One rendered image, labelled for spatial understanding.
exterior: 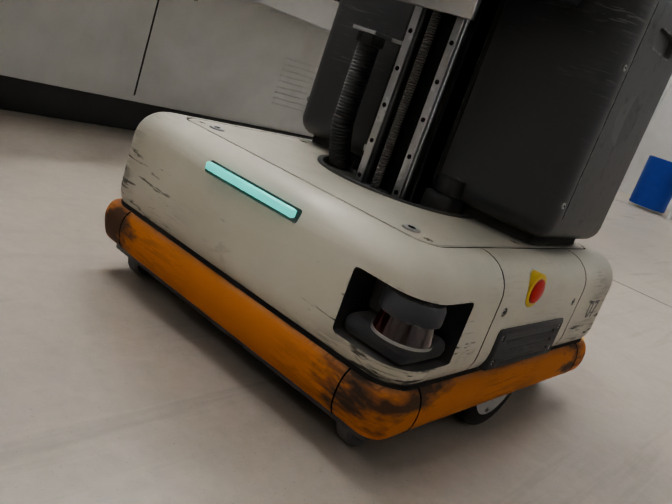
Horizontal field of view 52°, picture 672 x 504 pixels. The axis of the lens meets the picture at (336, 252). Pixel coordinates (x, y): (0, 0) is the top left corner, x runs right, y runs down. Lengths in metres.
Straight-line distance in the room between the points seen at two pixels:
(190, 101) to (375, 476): 1.82
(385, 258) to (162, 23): 1.69
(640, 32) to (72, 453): 0.88
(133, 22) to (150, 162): 1.24
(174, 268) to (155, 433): 0.30
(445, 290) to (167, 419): 0.35
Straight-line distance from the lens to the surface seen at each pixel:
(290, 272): 0.86
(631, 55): 1.06
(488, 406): 1.09
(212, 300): 0.96
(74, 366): 0.90
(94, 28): 2.23
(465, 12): 1.04
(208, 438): 0.83
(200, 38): 2.45
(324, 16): 2.52
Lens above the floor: 0.45
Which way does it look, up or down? 15 degrees down
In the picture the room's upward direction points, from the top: 20 degrees clockwise
